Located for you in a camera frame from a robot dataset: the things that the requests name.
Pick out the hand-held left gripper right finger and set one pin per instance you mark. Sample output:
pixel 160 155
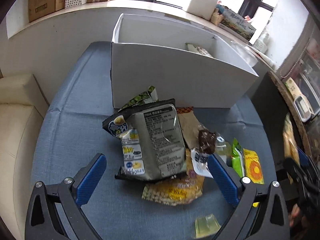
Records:
pixel 222 180

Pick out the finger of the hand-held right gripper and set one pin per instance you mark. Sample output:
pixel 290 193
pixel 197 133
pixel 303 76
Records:
pixel 293 171

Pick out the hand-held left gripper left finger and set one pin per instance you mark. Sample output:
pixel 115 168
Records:
pixel 91 180

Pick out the grey chips bag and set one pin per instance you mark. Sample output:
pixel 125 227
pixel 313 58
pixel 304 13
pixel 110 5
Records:
pixel 160 140

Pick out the white cardboard box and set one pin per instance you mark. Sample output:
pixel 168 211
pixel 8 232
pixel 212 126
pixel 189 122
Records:
pixel 175 75

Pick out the person's right hand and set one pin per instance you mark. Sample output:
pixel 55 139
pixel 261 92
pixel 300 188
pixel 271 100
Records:
pixel 297 216

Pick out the white snack packet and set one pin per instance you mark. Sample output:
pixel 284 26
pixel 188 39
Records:
pixel 200 162

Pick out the yellow snack bag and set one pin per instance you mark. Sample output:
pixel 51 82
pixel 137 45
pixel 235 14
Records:
pixel 290 142

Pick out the clear plastic packet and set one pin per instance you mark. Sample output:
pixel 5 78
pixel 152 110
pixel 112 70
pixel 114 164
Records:
pixel 222 147

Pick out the yellow packet with orange circle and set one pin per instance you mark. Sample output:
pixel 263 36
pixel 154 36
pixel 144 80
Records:
pixel 253 167

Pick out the dark brown chocolate packet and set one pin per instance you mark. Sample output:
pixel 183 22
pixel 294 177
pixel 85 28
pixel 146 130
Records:
pixel 207 141

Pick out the pale green jelly cup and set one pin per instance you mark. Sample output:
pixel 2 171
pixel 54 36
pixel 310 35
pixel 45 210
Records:
pixel 207 226

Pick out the yellow corn snack packet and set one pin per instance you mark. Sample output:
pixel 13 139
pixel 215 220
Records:
pixel 175 191

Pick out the blue tablecloth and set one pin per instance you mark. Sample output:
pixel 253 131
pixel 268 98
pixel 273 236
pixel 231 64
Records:
pixel 75 130

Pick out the brown snack packet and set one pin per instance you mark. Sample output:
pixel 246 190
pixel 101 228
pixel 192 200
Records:
pixel 190 127

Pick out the white digital scale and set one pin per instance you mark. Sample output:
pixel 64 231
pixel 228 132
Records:
pixel 303 107

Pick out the round wooden table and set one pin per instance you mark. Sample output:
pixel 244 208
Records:
pixel 282 97

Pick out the cream sofa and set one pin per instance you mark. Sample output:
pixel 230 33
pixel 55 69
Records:
pixel 17 130

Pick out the green patterned snack packet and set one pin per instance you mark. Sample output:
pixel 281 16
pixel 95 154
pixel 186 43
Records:
pixel 141 98

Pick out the clear plastic container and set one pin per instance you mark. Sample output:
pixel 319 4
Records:
pixel 245 53

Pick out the striped packet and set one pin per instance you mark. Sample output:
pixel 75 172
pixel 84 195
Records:
pixel 198 49

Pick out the printed landscape box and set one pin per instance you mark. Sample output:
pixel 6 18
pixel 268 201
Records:
pixel 237 23

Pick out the white foam block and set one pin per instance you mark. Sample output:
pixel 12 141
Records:
pixel 200 3

